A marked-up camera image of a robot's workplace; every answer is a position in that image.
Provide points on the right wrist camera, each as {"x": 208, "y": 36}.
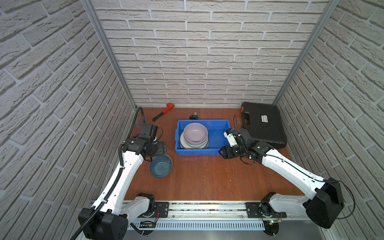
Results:
{"x": 239, "y": 137}

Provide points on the black plastic tool case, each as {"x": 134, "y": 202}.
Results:
{"x": 264, "y": 123}

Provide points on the lilac ceramic bowl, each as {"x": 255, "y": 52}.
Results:
{"x": 195, "y": 134}

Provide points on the blue plastic bin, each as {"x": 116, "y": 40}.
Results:
{"x": 216, "y": 129}

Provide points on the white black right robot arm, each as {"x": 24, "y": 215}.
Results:
{"x": 322, "y": 201}

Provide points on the small grey black device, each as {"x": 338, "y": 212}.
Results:
{"x": 194, "y": 116}

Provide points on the red black hand tool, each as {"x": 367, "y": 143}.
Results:
{"x": 167, "y": 109}

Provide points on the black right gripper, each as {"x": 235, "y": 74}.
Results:
{"x": 227, "y": 153}

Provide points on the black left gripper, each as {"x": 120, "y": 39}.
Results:
{"x": 163, "y": 147}

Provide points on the dark blue ceramic bowl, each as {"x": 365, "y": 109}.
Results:
{"x": 161, "y": 166}

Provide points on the aluminium mounting rail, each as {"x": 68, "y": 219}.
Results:
{"x": 216, "y": 211}

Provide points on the right robot arm base plate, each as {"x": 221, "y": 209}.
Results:
{"x": 258, "y": 210}

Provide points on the light green ceramic bowl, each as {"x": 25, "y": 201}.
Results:
{"x": 185, "y": 145}

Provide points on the left robot arm base plate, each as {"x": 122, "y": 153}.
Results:
{"x": 161, "y": 210}

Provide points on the frosted tall plastic tumbler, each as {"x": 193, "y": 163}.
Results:
{"x": 140, "y": 121}

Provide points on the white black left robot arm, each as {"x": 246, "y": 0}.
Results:
{"x": 108, "y": 218}

